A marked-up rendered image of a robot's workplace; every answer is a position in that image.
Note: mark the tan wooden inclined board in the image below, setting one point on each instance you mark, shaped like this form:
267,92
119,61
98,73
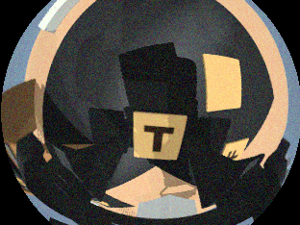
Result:
18,117

